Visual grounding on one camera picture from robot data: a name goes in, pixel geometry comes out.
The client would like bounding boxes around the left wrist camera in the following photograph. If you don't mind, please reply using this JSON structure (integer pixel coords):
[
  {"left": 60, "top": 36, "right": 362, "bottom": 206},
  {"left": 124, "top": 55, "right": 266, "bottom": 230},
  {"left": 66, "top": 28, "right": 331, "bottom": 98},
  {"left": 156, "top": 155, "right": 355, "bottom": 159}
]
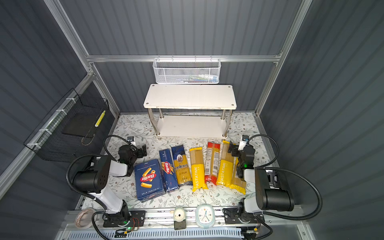
[{"left": 127, "top": 136, "right": 136, "bottom": 146}]

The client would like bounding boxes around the blue yellow spaghetti bag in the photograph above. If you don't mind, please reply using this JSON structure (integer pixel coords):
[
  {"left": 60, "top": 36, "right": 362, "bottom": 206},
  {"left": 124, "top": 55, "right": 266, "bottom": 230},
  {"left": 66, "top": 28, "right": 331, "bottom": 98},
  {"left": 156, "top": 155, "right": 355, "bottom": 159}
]
[{"left": 171, "top": 145, "right": 193, "bottom": 187}]

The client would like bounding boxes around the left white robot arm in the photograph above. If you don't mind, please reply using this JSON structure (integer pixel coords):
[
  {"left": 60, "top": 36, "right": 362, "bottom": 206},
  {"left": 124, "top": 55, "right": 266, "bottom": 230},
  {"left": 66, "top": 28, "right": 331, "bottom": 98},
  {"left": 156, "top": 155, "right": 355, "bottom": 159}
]
[{"left": 66, "top": 145, "right": 147, "bottom": 229}]

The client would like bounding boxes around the round white timer device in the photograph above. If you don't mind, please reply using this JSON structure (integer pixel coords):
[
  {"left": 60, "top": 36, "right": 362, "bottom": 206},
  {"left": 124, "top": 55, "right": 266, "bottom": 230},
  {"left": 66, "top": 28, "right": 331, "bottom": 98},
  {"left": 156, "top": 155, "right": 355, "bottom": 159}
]
[{"left": 174, "top": 207, "right": 187, "bottom": 231}]

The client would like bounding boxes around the white tube in basket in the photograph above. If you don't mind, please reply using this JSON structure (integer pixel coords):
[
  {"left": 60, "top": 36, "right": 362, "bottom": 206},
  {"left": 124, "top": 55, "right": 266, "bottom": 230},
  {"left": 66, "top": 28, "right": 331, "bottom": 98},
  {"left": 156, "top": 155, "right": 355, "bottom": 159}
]
[{"left": 190, "top": 74, "right": 219, "bottom": 83}]

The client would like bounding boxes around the white two-tier shelf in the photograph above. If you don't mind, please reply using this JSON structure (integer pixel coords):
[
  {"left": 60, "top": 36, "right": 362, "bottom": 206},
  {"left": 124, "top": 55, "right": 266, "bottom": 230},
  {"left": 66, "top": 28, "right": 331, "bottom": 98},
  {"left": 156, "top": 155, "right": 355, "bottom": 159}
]
[{"left": 144, "top": 84, "right": 237, "bottom": 139}]

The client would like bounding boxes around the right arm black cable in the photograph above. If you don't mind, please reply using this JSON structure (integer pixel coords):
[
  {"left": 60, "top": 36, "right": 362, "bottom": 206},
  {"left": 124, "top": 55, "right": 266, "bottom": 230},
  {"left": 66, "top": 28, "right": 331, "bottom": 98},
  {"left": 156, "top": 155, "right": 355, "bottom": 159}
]
[{"left": 248, "top": 134, "right": 323, "bottom": 222}]

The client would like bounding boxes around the yellow Pastatime spaghetti bag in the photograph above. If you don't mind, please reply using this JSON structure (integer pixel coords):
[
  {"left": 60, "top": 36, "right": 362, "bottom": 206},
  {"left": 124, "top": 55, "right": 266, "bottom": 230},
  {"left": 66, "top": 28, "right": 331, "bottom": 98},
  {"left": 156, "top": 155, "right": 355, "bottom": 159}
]
[
  {"left": 190, "top": 147, "right": 208, "bottom": 192},
  {"left": 217, "top": 141, "right": 235, "bottom": 188}
]

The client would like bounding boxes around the large blue Barilla pasta box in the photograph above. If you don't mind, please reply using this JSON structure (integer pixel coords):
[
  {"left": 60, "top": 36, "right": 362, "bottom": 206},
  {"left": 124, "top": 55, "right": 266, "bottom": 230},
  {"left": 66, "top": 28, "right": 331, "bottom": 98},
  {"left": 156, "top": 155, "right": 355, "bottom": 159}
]
[{"left": 134, "top": 159, "right": 166, "bottom": 202}]

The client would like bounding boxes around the narrow blue Barilla spaghetti box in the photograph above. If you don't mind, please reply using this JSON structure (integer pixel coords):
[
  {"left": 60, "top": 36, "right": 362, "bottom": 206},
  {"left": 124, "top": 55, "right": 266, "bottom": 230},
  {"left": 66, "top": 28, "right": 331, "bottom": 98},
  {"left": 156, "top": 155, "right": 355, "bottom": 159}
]
[{"left": 159, "top": 149, "right": 179, "bottom": 193}]

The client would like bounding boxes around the white analog clock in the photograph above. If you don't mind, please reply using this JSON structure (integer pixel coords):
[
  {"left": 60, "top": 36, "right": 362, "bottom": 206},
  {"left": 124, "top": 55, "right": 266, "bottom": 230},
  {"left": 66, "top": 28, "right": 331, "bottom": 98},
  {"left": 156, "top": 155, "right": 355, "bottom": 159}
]
[{"left": 195, "top": 204, "right": 216, "bottom": 229}]

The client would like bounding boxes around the yellow green marker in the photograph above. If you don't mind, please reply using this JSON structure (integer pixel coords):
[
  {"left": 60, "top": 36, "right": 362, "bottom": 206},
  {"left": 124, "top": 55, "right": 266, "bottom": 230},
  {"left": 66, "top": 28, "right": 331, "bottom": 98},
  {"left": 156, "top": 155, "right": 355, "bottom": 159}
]
[{"left": 95, "top": 111, "right": 106, "bottom": 128}]

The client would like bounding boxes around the black wire basket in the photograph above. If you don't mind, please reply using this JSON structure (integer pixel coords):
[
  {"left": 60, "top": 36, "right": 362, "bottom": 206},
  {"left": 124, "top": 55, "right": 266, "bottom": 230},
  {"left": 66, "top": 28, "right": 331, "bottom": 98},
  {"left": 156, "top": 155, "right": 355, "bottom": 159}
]
[{"left": 24, "top": 85, "right": 115, "bottom": 163}]

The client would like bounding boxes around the white wire mesh basket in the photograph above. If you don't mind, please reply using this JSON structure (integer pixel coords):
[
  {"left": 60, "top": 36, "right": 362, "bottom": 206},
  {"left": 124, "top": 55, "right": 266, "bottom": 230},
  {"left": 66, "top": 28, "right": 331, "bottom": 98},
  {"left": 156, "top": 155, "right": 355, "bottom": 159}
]
[{"left": 153, "top": 60, "right": 222, "bottom": 85}]

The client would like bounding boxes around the roll of clear tape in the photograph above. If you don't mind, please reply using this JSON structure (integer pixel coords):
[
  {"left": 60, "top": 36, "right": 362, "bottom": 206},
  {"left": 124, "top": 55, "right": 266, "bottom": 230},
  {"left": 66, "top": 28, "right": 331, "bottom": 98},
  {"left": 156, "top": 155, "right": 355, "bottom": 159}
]
[{"left": 75, "top": 208, "right": 96, "bottom": 230}]

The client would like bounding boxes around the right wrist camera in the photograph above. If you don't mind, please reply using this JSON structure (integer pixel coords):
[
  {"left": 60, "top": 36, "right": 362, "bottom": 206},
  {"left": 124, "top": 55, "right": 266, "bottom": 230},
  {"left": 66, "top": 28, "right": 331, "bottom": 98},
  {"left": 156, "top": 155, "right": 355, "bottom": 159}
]
[{"left": 238, "top": 135, "right": 249, "bottom": 151}]

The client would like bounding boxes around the yellow spaghetti bag back side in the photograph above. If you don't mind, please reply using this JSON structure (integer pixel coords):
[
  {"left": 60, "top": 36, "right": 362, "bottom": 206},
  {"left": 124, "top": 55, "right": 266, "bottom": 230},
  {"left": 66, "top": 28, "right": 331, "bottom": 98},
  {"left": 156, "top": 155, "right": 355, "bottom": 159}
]
[{"left": 229, "top": 157, "right": 247, "bottom": 195}]

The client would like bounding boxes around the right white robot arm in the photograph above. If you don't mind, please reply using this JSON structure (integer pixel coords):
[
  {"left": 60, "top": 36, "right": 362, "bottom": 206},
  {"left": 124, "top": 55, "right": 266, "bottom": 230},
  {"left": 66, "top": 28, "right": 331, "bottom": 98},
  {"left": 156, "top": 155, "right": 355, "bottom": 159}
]
[{"left": 228, "top": 144, "right": 295, "bottom": 223}]

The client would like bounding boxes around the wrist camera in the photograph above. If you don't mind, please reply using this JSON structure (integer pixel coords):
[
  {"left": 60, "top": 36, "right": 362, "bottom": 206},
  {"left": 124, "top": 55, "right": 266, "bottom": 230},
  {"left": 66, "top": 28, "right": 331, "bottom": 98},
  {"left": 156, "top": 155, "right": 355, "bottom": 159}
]
[
  {"left": 238, "top": 135, "right": 249, "bottom": 151},
  {"left": 127, "top": 136, "right": 136, "bottom": 146}
]

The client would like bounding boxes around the red spaghetti bag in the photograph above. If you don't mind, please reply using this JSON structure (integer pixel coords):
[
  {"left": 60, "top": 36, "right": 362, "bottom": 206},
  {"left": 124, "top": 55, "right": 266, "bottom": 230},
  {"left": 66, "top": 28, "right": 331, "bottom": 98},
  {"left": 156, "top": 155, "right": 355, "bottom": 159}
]
[{"left": 205, "top": 142, "right": 221, "bottom": 185}]

